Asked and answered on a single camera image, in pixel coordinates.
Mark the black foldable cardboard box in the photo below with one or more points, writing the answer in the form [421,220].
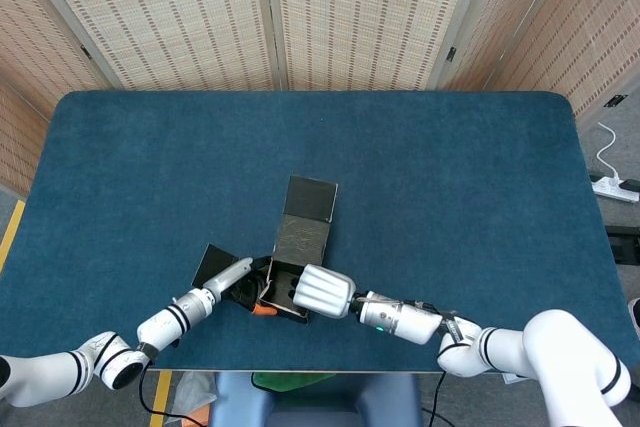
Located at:
[305,239]

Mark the white power strip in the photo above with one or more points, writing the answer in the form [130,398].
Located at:
[615,190]

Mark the green cloth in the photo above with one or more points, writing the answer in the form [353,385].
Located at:
[290,381]

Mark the blue felt-covered table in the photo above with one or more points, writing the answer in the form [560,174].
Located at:
[150,172]

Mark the orange object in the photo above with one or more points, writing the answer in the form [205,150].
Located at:
[197,418]

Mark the black power plug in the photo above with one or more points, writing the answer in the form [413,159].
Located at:
[631,186]

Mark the woven folding screen panel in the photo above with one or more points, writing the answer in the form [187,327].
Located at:
[175,22]
[500,12]
[15,147]
[365,22]
[35,32]
[590,37]

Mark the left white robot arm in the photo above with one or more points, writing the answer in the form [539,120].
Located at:
[165,327]

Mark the clear plastic bag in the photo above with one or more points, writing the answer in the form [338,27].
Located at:
[192,394]

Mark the yellow floor tape strip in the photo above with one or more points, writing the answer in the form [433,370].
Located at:
[15,222]
[161,392]

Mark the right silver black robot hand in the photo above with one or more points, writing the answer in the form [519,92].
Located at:
[322,292]

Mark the black equipment box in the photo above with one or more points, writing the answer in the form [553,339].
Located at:
[625,247]

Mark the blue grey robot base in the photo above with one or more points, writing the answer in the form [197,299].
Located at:
[350,402]

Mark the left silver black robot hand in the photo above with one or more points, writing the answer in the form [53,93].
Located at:
[227,279]

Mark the black screen hinge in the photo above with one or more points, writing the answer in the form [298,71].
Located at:
[615,100]
[86,52]
[451,54]

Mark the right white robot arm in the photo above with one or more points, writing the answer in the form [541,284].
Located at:
[400,319]

